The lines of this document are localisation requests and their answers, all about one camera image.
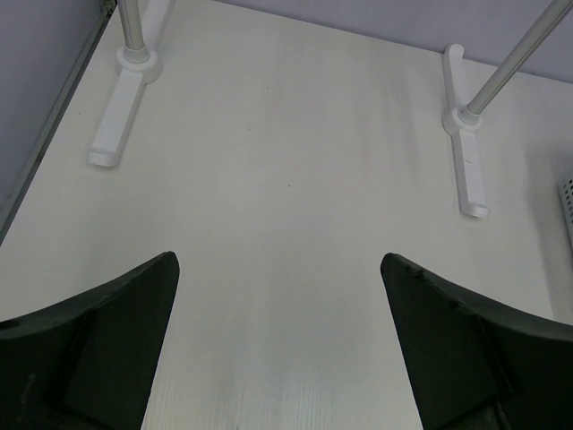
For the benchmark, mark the white plastic basket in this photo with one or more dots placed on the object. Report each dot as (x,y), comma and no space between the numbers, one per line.
(565,188)

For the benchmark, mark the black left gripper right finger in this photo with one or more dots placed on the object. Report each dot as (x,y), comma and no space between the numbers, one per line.
(473,362)

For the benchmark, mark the white and chrome clothes rack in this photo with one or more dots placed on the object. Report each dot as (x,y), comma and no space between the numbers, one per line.
(138,65)

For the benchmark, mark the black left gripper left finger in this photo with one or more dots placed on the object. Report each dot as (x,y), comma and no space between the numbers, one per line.
(89,362)

